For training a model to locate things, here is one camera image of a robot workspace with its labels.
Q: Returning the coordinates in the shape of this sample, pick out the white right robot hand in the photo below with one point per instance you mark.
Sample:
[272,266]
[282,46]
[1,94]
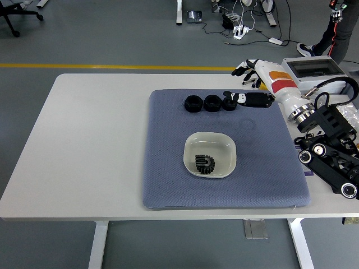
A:
[280,84]

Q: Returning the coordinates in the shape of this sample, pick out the black power brick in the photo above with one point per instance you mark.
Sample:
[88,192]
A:
[227,21]

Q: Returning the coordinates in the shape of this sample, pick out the person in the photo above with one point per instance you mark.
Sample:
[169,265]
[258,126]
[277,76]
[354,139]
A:
[339,36]

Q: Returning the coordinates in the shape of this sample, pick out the table height control panel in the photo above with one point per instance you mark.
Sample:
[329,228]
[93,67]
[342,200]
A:
[350,220]

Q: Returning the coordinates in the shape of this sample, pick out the large black hex nut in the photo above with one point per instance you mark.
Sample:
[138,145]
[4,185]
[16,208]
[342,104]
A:
[192,104]
[212,103]

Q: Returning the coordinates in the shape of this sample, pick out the black desk phone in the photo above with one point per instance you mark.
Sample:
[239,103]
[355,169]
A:
[194,16]

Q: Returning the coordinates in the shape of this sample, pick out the grey electrical enclosure box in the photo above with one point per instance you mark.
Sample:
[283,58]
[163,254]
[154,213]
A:
[314,67]

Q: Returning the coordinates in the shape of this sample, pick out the small black gear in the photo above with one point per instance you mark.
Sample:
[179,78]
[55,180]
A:
[200,159]

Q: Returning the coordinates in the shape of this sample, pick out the metal floor plate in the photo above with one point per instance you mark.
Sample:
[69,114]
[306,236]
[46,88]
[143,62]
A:
[255,229]

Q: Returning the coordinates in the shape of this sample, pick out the silver black marker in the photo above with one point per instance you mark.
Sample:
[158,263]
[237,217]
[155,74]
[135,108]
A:
[246,82]

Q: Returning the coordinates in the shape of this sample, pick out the white power strip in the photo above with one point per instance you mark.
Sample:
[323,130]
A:
[241,31]

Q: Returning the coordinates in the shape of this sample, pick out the large black gear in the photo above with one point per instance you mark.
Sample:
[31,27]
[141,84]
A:
[207,169]

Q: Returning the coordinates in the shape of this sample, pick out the white table leg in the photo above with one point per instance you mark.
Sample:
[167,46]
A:
[98,243]
[301,243]

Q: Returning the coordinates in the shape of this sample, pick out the black office chair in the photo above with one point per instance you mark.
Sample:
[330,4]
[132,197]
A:
[11,14]

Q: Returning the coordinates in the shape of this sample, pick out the blue-grey padded mat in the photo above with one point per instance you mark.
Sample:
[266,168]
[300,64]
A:
[174,190]

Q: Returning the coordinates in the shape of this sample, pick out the small black hex nut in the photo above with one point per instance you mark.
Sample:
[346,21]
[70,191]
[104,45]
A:
[229,106]

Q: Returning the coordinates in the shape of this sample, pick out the white square dish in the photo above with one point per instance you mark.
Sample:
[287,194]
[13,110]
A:
[218,145]

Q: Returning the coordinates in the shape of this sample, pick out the white background desk leg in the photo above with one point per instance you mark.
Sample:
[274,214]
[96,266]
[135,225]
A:
[269,14]
[41,3]
[178,12]

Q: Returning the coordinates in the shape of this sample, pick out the white power adapter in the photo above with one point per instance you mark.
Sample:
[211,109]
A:
[276,41]

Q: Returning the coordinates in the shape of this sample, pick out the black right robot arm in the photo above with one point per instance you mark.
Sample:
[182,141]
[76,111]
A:
[328,168]

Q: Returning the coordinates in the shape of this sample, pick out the bag of clear parts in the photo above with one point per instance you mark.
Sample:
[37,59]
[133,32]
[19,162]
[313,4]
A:
[352,115]

